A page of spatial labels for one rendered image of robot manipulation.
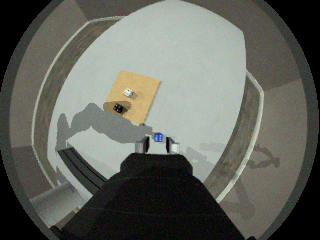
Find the blue die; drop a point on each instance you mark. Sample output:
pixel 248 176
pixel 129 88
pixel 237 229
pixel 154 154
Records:
pixel 158 137

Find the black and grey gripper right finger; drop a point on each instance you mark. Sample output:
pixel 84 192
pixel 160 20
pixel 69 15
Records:
pixel 172 147

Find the tan flat square mat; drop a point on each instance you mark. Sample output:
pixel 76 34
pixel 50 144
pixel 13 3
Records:
pixel 136 107

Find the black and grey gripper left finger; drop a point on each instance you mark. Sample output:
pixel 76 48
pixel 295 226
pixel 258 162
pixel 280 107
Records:
pixel 143 145

